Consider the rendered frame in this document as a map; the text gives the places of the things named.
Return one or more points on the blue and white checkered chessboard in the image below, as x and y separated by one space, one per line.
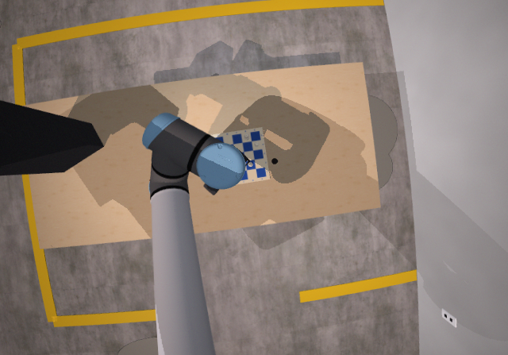
259 170

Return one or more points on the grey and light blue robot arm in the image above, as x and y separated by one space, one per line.
182 320

